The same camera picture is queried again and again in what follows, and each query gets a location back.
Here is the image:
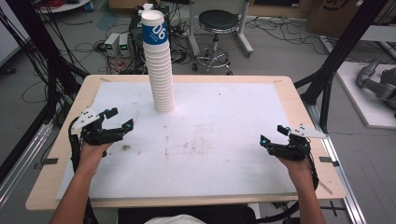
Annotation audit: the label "person's white shirt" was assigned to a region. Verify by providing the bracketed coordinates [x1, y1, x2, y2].
[144, 214, 207, 224]

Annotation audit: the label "black metal stand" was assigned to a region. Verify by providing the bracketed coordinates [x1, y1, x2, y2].
[293, 0, 390, 134]

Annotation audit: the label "white table mat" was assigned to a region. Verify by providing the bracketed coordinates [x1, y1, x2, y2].
[55, 81, 297, 201]

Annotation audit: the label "white round table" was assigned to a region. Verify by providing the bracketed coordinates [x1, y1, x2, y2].
[36, 0, 93, 14]

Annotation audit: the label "person's right hand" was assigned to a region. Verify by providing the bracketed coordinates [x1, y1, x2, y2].
[276, 155, 313, 184]

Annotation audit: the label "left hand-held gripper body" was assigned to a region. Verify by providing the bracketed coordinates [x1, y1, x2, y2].
[70, 106, 126, 147]

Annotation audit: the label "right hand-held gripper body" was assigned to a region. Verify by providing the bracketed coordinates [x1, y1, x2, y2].
[267, 123, 330, 162]

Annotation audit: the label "black round stool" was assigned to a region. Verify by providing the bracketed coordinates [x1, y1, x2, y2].
[191, 8, 241, 77]

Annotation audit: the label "grey power supply unit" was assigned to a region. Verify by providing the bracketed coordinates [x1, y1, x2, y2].
[104, 32, 121, 58]
[118, 33, 131, 58]

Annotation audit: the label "black equipment box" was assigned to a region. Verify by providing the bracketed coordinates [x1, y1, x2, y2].
[128, 4, 171, 64]

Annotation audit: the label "person's black trousers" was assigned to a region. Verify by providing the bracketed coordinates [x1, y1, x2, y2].
[117, 204, 259, 224]

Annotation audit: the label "wooden table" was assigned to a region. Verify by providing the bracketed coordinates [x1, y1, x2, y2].
[25, 74, 347, 212]

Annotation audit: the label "person's left hand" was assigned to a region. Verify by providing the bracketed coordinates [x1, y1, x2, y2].
[78, 141, 114, 175]

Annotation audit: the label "white floor platform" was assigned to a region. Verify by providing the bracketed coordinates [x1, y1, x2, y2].
[335, 61, 396, 130]

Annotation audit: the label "brown cardboard box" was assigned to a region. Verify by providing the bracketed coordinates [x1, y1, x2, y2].
[305, 0, 396, 39]

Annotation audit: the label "aluminium rail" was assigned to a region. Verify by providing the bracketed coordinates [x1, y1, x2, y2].
[304, 102, 369, 224]
[0, 120, 54, 208]

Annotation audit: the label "black stand with cables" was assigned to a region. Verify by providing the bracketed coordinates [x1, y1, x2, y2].
[0, 0, 90, 127]

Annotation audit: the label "stack of white paper cups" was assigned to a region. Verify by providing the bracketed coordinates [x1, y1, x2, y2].
[140, 9, 176, 114]

